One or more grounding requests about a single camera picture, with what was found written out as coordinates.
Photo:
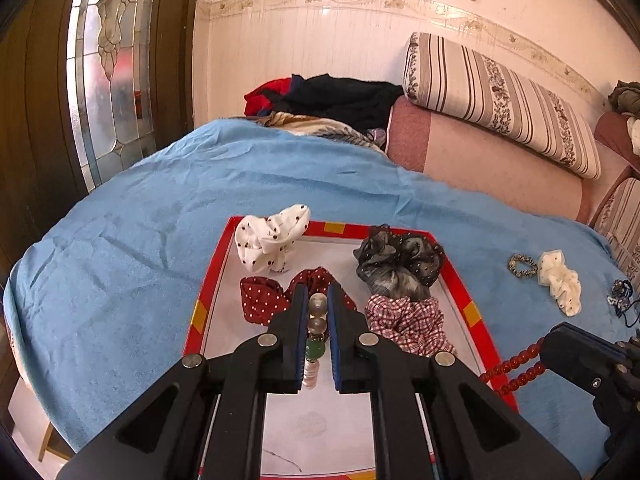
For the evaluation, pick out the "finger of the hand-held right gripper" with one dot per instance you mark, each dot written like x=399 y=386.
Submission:
x=580 y=355

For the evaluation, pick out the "white cloth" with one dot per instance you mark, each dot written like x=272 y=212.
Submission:
x=635 y=135

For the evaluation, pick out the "wooden stool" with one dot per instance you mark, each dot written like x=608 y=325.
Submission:
x=50 y=440

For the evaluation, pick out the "red box lid tray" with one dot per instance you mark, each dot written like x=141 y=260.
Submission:
x=320 y=425

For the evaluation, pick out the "black sheer studded scrunchie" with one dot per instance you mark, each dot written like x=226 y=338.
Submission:
x=395 y=265

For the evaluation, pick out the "red polka dot scrunchie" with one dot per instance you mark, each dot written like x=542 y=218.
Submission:
x=265 y=300

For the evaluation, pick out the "green cloth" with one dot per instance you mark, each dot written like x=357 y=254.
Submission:
x=627 y=97

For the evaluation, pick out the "blue blanket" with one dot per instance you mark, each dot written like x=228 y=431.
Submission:
x=150 y=240

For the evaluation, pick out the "striped floral pillow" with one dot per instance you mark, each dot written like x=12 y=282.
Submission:
x=500 y=95
x=622 y=220

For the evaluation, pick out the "white cherry print scrunchie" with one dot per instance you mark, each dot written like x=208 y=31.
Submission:
x=260 y=245

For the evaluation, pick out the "cream patterned cloth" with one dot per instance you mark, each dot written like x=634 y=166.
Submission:
x=320 y=127

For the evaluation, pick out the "dark clothes pile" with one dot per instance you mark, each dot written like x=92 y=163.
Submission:
x=340 y=97

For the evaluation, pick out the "wooden door with stained glass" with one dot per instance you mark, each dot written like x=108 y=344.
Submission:
x=45 y=85

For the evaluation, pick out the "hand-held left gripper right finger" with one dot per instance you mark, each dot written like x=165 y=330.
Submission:
x=334 y=350

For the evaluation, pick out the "pink sofa cushion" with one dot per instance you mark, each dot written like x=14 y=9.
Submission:
x=612 y=160

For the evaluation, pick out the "red plaid scrunchie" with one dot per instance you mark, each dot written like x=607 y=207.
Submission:
x=405 y=320

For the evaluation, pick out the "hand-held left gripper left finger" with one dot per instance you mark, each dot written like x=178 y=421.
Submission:
x=300 y=340

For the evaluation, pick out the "cream dotted scrunchie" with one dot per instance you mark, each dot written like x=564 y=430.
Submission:
x=560 y=280

